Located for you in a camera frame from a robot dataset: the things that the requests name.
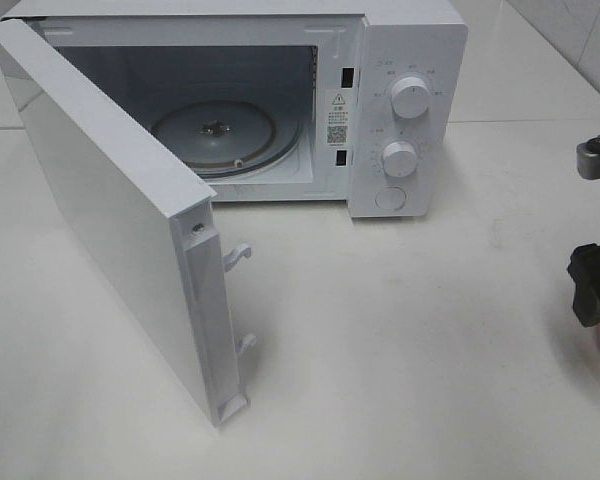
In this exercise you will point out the white microwave knob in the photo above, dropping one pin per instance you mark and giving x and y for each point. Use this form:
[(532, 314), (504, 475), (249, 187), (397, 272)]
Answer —
[(399, 159), (410, 96)]

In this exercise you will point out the glass microwave turntable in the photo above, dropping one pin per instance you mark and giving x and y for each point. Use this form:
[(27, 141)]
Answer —
[(223, 138)]

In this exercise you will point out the white microwave door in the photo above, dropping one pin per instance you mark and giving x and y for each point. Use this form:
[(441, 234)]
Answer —
[(142, 215)]

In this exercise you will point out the lower white microwave knob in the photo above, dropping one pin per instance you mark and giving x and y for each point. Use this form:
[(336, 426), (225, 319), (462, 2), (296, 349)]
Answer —
[(399, 159)]

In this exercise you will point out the white microwave oven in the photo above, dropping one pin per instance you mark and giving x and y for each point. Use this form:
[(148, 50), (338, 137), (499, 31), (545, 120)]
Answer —
[(329, 64)]

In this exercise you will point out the round white door button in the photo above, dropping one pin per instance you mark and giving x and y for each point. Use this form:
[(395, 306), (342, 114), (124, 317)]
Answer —
[(391, 199)]

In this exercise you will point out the upper white microwave knob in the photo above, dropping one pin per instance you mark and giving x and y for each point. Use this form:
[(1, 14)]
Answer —
[(410, 96)]

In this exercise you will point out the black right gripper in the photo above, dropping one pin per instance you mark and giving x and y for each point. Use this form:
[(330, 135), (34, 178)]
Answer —
[(584, 269)]

